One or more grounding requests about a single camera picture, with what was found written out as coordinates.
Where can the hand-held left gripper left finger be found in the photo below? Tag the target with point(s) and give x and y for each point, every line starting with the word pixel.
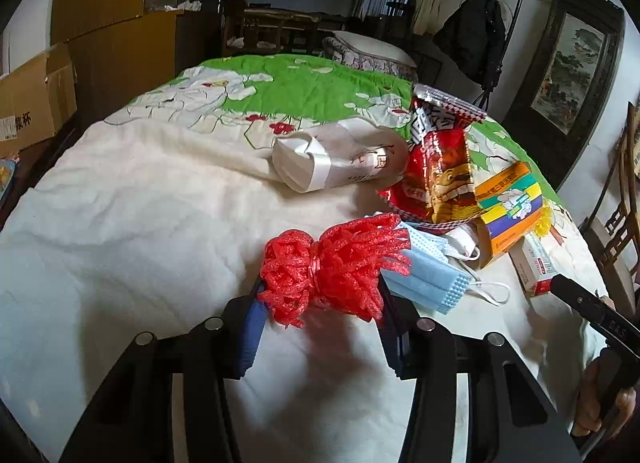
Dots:
pixel 252 338

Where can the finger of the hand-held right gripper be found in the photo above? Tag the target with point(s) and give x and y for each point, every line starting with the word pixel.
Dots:
pixel 595 310

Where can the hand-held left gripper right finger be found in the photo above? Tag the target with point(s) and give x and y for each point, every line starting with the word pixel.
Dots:
pixel 392 348

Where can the blue face mask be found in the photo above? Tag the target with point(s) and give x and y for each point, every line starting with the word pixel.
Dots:
pixel 425 275

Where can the red foam net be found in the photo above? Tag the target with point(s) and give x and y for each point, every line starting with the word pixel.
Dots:
pixel 325 263

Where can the striped colourful carton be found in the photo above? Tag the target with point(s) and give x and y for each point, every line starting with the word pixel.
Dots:
pixel 510 213

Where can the red snack packet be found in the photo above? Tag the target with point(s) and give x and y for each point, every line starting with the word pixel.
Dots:
pixel 440 168

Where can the person's right hand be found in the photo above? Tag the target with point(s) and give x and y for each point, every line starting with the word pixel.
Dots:
pixel 587 403

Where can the white and red medicine box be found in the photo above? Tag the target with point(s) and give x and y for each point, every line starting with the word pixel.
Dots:
pixel 535 268

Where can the wooden chair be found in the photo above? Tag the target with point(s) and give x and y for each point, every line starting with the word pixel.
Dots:
pixel 622 203

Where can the white paper bag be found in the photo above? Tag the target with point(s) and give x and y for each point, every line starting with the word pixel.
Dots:
pixel 330 158

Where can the dark framed painting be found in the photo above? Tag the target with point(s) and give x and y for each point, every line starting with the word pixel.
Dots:
pixel 565 73

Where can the green floral quilt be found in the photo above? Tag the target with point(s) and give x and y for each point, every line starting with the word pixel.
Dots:
pixel 300 88

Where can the floral pillow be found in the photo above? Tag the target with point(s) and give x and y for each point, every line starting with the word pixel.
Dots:
pixel 370 50

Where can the black coat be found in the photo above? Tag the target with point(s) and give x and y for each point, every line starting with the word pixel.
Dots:
pixel 472 33

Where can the dark wooden bench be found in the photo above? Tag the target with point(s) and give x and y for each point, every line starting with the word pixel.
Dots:
pixel 280 28

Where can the brown cardboard box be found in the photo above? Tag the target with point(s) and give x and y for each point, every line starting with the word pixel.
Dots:
pixel 35 98

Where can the beige coat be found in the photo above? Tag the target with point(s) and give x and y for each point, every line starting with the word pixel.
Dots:
pixel 430 3

